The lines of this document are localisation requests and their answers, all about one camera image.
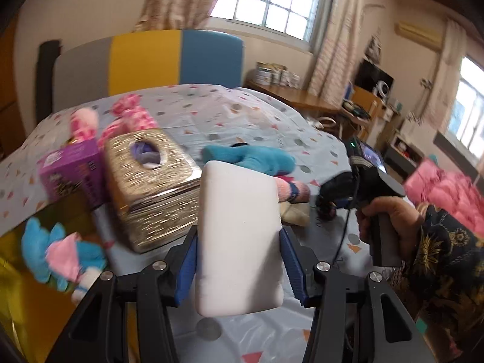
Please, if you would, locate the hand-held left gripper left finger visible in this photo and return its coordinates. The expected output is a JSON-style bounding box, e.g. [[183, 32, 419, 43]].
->
[[47, 227, 199, 363]]

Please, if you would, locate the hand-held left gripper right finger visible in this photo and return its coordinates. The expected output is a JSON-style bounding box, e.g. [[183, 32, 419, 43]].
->
[[279, 227, 435, 363]]

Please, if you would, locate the beige cloth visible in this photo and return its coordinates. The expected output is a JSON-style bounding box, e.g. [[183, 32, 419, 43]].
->
[[280, 200, 311, 227]]

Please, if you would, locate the pink towel blue band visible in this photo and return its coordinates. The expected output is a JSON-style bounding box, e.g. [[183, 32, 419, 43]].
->
[[274, 176, 311, 203]]

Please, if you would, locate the white foam block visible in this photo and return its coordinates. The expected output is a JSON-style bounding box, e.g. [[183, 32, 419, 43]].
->
[[194, 161, 284, 317]]

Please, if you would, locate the blue plush dinosaur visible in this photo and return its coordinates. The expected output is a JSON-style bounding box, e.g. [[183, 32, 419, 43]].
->
[[200, 144, 296, 176]]

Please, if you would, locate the blue and pink plush toy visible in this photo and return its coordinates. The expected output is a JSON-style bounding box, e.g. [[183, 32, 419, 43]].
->
[[21, 217, 108, 305]]

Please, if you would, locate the gold storage box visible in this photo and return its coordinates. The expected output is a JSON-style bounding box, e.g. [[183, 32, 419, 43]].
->
[[0, 196, 140, 363]]

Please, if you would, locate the person's right forearm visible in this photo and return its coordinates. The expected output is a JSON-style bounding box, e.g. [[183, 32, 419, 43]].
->
[[393, 202, 484, 363]]

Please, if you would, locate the person's right hand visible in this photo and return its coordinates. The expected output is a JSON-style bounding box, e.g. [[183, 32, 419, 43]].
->
[[357, 197, 426, 261]]

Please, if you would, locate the grey shelf unit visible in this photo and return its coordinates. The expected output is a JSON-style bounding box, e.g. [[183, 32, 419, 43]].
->
[[384, 121, 426, 172]]

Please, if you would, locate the pink padded jacket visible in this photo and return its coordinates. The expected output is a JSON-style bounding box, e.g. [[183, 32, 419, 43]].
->
[[403, 158, 484, 231]]

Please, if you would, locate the yellow small cabinet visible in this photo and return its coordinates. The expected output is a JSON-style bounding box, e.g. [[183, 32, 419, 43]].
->
[[352, 85, 383, 122]]

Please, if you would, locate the gold tissue box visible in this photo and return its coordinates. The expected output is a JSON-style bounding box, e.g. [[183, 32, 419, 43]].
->
[[103, 129, 203, 254]]

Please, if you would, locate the white round device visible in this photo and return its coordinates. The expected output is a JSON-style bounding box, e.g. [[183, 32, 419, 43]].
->
[[374, 81, 393, 101]]

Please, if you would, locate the wooden desk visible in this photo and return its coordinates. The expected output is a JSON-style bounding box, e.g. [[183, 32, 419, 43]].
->
[[246, 79, 379, 122]]

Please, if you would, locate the black monitor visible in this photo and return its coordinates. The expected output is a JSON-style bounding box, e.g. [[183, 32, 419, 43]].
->
[[357, 58, 394, 91]]

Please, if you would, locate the pale curtain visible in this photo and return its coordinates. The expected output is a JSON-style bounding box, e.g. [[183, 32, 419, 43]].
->
[[412, 19, 466, 123]]

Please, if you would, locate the small window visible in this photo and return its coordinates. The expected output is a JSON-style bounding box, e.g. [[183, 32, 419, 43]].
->
[[448, 57, 484, 150]]

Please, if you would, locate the row of tin cans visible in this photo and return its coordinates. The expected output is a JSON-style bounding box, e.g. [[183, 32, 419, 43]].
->
[[255, 62, 302, 88]]

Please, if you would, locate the white patterned curtain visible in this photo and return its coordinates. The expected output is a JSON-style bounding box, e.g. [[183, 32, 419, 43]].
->
[[308, 0, 365, 103]]

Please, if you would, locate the purple cardboard box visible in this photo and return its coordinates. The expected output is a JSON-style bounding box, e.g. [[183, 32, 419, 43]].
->
[[39, 138, 108, 208]]

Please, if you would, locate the pink checked plush toy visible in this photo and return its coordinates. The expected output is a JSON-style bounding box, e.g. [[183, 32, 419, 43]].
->
[[97, 94, 159, 148]]

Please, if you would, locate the pale pink plush toy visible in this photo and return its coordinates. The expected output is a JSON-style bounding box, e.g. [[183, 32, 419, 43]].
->
[[68, 108, 100, 144]]

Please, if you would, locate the large window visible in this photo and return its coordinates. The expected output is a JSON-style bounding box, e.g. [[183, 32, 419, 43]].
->
[[210, 0, 326, 42]]

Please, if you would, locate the grey yellow blue headboard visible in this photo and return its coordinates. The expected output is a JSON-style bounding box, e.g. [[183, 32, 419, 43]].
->
[[53, 29, 244, 112]]

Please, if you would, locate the black upright bolster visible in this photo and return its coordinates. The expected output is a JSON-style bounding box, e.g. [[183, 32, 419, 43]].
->
[[36, 40, 62, 125]]

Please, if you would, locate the wooden wardrobe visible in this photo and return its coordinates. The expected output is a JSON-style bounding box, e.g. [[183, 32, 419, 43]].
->
[[0, 19, 27, 155]]

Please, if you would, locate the black cable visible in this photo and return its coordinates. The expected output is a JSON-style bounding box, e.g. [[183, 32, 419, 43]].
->
[[332, 208, 361, 267]]

